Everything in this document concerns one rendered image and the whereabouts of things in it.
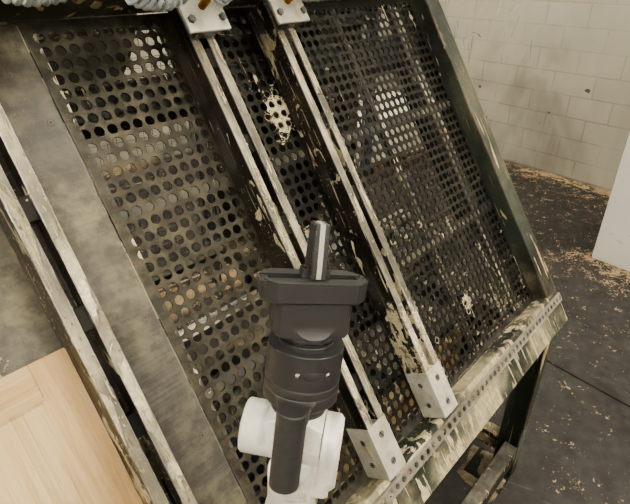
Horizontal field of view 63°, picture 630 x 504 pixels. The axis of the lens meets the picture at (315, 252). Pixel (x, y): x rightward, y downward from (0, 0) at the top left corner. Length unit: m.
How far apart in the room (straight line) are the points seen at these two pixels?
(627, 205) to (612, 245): 0.32
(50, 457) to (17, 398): 0.10
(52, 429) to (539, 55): 5.43
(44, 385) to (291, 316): 0.47
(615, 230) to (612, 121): 1.63
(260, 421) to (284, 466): 0.06
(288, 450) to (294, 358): 0.10
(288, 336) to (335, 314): 0.06
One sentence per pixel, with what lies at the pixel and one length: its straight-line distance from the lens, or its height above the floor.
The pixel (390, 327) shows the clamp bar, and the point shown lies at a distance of 1.29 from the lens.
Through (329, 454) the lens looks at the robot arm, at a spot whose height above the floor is 1.40.
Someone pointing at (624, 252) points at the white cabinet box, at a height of 0.13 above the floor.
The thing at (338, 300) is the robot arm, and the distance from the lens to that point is 0.56.
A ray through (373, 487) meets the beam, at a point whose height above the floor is 0.90.
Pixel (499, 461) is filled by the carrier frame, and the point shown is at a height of 0.18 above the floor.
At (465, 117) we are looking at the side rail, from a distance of 1.81.
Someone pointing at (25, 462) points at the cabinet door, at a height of 1.26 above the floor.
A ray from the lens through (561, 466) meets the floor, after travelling 2.62.
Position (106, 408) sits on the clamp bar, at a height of 1.30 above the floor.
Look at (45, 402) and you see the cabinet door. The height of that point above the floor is 1.31.
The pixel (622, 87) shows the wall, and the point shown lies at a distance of 5.49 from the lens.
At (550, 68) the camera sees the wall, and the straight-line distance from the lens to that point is 5.75.
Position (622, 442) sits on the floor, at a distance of 2.84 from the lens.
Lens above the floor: 1.88
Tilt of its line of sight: 29 degrees down
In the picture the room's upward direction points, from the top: straight up
